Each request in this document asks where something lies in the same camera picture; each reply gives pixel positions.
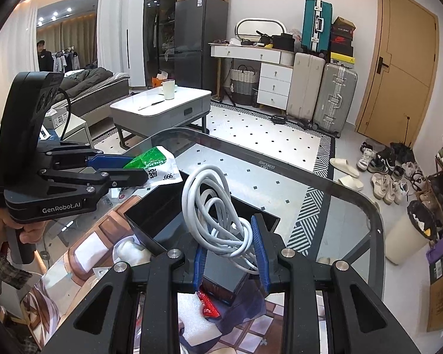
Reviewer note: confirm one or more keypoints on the red and black shoe box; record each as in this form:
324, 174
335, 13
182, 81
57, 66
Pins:
341, 40

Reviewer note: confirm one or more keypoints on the pile of shoes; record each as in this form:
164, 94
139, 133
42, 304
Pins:
387, 177

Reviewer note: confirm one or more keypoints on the beige slipper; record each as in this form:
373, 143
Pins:
343, 166
350, 183

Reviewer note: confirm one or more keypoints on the plain black shoe box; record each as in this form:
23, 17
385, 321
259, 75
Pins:
341, 49

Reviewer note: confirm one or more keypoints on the black umbrella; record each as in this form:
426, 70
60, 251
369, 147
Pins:
402, 147

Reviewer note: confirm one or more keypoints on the woven basket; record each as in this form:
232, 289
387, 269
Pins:
243, 81

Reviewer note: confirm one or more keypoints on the black storage box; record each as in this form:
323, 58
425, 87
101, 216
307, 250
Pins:
151, 214

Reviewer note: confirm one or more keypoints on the printed desk mat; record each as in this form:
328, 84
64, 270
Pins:
96, 236

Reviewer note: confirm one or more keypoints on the wooden door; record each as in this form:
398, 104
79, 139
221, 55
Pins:
402, 62

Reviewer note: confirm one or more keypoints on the yellow and black shoe box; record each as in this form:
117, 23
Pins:
342, 59

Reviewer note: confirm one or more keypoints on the white side table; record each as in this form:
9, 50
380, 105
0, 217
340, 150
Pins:
75, 127

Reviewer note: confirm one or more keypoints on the white coffee table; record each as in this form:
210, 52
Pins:
177, 103

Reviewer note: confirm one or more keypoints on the brown shoe box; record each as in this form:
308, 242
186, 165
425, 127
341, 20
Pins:
344, 22

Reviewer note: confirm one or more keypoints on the glass door wardrobe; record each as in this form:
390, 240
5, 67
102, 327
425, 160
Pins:
138, 25

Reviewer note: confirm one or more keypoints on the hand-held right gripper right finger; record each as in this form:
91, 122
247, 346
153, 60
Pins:
260, 254

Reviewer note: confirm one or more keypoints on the red packet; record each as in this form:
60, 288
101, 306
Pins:
208, 306

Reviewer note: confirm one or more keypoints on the black and white rug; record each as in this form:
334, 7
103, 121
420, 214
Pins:
265, 132

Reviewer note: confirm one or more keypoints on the open large cardboard box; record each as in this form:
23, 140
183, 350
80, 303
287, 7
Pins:
441, 302

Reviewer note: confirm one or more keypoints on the black bag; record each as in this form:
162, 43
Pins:
282, 41

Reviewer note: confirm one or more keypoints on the oval mirror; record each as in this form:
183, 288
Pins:
254, 25

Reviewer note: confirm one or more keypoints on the silver suitcase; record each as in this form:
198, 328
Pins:
336, 99

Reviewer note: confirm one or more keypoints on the slim dark pen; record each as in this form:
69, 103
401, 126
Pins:
149, 104

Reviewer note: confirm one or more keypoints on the dark grey fridge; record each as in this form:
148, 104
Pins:
199, 44

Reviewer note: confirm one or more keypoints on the white vanity desk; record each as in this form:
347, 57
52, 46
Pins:
273, 81

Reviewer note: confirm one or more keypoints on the orange tissue box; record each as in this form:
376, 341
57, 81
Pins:
158, 81

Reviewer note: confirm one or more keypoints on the green and white packet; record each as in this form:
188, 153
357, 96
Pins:
151, 158

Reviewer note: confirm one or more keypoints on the dark duvet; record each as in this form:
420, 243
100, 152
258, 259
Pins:
88, 79

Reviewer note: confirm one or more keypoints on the bed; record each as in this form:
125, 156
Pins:
103, 92

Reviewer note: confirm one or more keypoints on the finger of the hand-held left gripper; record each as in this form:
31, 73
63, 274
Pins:
109, 161
129, 177

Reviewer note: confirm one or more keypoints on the person's left hand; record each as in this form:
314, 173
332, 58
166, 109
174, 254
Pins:
31, 234

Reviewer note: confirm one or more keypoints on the hanging clothes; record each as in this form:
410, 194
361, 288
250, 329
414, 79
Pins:
66, 61

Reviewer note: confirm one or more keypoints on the white curtain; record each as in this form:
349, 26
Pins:
112, 29

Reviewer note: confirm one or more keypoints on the dark printed carton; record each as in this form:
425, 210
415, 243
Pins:
441, 269

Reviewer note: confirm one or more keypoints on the beige suitcase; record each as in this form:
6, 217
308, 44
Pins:
304, 84

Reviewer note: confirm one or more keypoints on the person's left forearm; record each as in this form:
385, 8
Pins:
3, 269

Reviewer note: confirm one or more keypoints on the teal suitcase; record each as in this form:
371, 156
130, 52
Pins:
312, 25

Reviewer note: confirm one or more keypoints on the white trash bin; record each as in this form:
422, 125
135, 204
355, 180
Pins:
402, 239

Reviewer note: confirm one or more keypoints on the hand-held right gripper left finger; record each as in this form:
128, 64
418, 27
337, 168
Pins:
198, 269

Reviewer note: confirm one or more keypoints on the white cup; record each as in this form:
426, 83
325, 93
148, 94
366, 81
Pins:
168, 90

